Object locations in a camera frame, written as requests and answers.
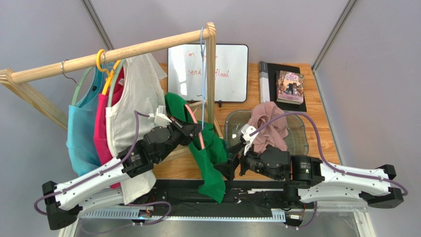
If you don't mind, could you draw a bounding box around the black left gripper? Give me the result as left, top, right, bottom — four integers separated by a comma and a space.
156, 116, 205, 163

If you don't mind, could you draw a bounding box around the pink hanger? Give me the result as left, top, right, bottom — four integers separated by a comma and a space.
184, 104, 205, 150

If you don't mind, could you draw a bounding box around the green t shirt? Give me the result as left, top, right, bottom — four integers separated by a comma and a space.
165, 92, 228, 203

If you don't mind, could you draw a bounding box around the dusty pink t shirt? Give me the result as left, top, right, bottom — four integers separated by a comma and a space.
248, 102, 289, 153

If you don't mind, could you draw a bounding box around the light blue wire hanger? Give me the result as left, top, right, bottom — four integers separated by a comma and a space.
200, 27, 207, 130

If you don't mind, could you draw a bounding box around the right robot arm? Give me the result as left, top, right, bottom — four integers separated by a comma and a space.
214, 144, 408, 209

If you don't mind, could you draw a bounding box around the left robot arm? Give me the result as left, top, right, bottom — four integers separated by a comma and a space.
41, 117, 201, 230

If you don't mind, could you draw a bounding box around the white t shirt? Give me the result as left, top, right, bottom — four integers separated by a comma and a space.
105, 54, 168, 205

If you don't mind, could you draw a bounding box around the magenta t shirt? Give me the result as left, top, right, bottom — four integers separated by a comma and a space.
93, 67, 126, 190

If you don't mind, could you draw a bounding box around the yellow plastic hanger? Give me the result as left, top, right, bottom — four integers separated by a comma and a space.
96, 49, 121, 95

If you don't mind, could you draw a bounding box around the pale green hanger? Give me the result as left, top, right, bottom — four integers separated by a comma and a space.
107, 59, 126, 107

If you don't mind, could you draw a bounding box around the light blue t shirt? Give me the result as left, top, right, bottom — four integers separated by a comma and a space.
66, 67, 106, 176

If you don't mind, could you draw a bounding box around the sage green hanger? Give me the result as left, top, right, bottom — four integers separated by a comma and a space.
61, 59, 93, 106

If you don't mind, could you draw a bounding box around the white board with red writing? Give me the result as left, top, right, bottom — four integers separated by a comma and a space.
168, 44, 249, 102

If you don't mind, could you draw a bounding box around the clear blue plastic tub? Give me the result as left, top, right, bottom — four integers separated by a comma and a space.
224, 110, 309, 155

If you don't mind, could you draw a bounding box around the illustrated paperback book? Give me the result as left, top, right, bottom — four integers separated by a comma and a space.
276, 71, 304, 105

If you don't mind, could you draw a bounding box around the black binder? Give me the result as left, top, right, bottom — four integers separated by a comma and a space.
258, 61, 307, 112

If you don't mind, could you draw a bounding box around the wooden clothes rack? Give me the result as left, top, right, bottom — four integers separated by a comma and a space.
0, 22, 216, 130

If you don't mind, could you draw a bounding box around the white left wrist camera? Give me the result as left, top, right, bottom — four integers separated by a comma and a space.
149, 105, 172, 127

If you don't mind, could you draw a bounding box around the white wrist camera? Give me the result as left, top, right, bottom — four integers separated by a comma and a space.
149, 105, 172, 127
241, 124, 258, 155

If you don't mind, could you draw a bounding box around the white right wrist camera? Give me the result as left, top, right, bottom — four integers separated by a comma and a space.
241, 124, 258, 155

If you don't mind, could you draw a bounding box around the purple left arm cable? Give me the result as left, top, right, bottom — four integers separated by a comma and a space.
33, 110, 155, 216

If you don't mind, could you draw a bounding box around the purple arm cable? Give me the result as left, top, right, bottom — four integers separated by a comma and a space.
252, 111, 409, 197
33, 110, 155, 216

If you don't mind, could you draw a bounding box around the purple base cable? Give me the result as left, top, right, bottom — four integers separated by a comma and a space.
79, 200, 172, 235

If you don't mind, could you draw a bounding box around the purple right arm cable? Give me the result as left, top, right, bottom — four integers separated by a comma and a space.
252, 111, 409, 197

